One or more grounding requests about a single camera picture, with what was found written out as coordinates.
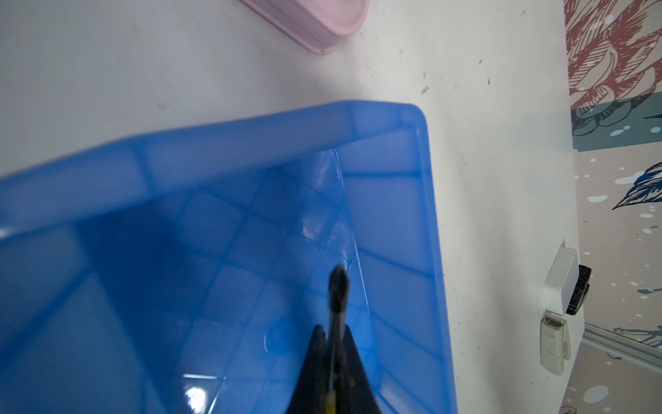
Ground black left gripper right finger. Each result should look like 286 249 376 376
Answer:
335 327 381 414

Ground pink plastic box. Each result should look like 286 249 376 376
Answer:
242 0 371 55

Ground blue plastic bin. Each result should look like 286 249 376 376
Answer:
1 101 457 413

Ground beige stapler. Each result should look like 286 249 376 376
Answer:
540 312 572 376

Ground black stapler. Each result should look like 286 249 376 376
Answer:
565 265 592 316

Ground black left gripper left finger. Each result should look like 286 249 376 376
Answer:
285 325 329 414

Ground yellow black handled screwdriver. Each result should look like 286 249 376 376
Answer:
324 265 350 413

